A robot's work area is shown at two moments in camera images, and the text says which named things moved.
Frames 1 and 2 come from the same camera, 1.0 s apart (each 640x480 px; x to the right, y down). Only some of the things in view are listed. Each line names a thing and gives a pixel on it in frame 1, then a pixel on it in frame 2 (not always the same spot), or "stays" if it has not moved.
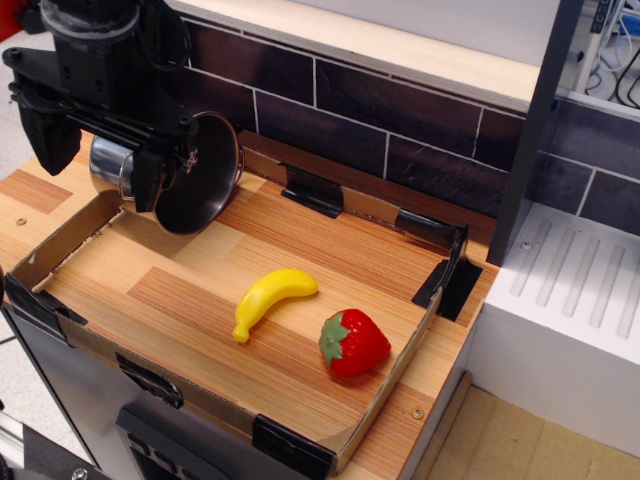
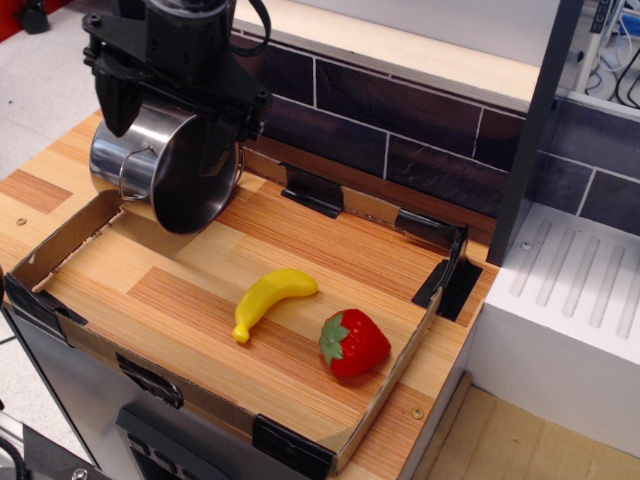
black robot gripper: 106,73 -> 185,52
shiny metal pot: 191,203 stays
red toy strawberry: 352,343 stays
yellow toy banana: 265,293 stays
